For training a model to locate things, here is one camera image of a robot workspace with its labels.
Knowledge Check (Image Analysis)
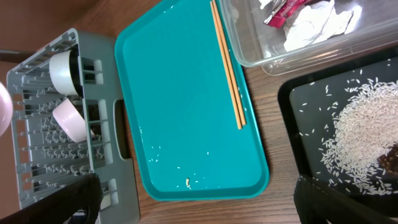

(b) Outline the black waste tray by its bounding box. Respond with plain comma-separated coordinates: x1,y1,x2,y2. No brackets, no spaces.
277,47,397,218

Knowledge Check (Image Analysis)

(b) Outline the grey dish rack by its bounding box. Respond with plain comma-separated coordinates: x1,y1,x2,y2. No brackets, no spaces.
7,29,140,223

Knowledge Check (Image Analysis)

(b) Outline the teal serving tray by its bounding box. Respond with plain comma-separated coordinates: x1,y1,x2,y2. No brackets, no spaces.
114,0,270,201

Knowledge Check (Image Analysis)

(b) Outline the grey metal bowl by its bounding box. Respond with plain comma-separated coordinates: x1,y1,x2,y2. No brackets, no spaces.
49,50,83,97

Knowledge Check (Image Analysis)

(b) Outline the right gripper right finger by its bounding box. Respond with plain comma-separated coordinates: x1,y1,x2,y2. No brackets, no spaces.
294,175,396,224

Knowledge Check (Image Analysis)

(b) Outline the white rice pile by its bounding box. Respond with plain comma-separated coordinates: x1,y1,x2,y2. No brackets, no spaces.
322,81,397,195

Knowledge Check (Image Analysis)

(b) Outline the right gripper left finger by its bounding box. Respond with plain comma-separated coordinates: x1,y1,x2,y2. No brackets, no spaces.
1,174,103,224

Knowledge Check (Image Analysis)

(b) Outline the large white plate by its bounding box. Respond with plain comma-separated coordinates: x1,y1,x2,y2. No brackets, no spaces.
0,83,14,136

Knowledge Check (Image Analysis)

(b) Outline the white napkin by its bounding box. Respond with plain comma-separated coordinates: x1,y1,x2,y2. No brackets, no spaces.
259,0,363,53

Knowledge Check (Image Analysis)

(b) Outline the wooden chopstick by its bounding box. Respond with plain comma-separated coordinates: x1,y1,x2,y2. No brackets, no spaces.
212,0,246,126
210,1,243,129

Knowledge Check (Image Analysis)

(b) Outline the medium white bowl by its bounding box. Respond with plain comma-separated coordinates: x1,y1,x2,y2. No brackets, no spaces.
52,98,95,142

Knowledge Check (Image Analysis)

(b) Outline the clear plastic bin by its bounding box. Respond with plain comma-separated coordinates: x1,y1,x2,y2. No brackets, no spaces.
219,0,397,75

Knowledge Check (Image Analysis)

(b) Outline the red snack wrapper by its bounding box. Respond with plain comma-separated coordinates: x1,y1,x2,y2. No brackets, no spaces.
264,0,308,28

